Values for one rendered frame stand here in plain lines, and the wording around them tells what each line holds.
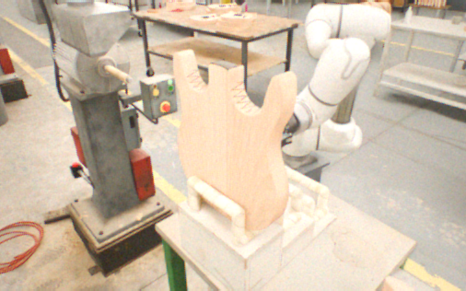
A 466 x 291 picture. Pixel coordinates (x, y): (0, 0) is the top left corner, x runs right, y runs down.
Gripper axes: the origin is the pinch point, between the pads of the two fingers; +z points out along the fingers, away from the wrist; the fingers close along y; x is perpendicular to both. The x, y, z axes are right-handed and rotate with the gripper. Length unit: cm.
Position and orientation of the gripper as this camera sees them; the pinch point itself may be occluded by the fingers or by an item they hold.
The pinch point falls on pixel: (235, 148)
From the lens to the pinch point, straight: 83.3
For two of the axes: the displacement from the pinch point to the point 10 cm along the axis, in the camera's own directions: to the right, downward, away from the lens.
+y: -7.0, -3.7, 6.1
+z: -7.1, 3.5, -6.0
